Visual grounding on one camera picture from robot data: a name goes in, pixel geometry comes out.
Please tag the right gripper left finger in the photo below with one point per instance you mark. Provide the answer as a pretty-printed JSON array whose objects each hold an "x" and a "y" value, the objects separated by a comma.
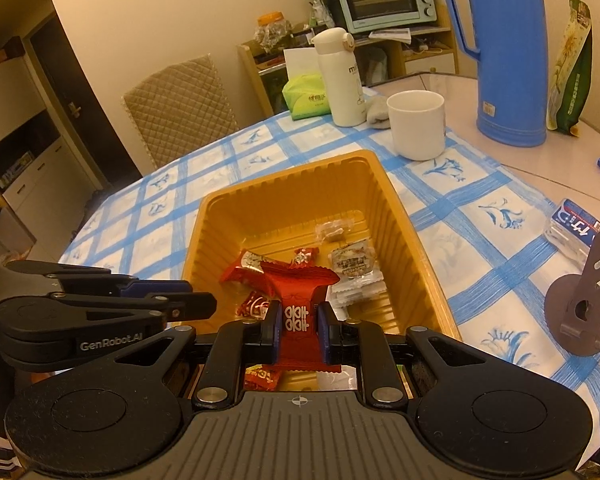
[{"x": 226, "y": 354}]

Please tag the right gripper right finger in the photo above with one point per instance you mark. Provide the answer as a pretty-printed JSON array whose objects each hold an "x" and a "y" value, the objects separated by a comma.
[{"x": 366, "y": 347}]

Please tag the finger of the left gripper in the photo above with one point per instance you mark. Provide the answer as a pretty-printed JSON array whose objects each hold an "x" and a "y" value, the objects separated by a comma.
[
  {"x": 94, "y": 281},
  {"x": 175, "y": 306}
]

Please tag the clear nut mix pack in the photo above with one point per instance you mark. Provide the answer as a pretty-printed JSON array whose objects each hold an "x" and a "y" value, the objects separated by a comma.
[{"x": 360, "y": 277}]

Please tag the red jujube snack pack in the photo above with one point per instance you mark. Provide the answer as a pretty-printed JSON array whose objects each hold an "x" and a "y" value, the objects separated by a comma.
[{"x": 247, "y": 270}]

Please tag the red double-happiness snack pack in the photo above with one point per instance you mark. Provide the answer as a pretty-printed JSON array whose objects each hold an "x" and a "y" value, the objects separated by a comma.
[{"x": 300, "y": 289}]

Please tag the small red candy pack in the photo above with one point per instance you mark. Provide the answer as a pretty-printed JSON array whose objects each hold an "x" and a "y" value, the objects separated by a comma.
[{"x": 305, "y": 256}]

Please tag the orange plastic tray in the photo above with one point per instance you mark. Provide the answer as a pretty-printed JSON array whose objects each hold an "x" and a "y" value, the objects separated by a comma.
[{"x": 276, "y": 215}]

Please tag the clear brown candy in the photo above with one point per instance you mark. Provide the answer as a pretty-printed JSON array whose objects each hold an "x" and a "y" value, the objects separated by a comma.
[{"x": 333, "y": 230}]

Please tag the white cabinet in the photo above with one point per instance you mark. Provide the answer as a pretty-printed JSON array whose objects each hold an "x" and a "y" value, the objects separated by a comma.
[{"x": 44, "y": 184}]

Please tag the dark door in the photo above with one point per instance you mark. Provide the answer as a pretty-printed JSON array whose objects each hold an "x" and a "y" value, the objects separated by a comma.
[{"x": 102, "y": 147}]

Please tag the blue checked tablecloth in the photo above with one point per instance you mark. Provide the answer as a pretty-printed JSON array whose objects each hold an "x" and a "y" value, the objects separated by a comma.
[{"x": 482, "y": 228}]

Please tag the beige quilted chair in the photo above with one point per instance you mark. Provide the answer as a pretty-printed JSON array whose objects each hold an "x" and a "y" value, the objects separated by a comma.
[{"x": 180, "y": 109}]

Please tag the grey cloth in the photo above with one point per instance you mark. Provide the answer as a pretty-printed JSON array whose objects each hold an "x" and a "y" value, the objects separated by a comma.
[{"x": 377, "y": 113}]

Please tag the white cup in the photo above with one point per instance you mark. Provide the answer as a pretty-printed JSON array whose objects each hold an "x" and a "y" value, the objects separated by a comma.
[{"x": 417, "y": 123}]

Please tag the small tissue packet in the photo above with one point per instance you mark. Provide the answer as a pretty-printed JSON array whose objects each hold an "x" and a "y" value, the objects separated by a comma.
[{"x": 572, "y": 229}]

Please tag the white thermos bottle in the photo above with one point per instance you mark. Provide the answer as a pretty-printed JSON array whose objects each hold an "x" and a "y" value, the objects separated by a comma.
[{"x": 335, "y": 57}]

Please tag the green tissue pack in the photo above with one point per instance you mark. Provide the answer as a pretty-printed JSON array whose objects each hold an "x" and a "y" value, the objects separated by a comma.
[{"x": 304, "y": 92}]

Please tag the orange lid jar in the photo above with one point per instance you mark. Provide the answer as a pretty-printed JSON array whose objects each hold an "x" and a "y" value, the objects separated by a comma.
[{"x": 272, "y": 30}]

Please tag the wooden shelf unit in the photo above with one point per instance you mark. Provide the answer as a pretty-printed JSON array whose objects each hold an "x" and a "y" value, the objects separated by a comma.
[{"x": 432, "y": 50}]

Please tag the green snack bag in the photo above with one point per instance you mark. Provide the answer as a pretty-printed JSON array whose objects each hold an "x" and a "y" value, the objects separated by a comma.
[{"x": 570, "y": 79}]

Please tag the blue thermos jug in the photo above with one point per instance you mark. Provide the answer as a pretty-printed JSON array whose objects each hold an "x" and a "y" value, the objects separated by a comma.
[{"x": 512, "y": 68}]

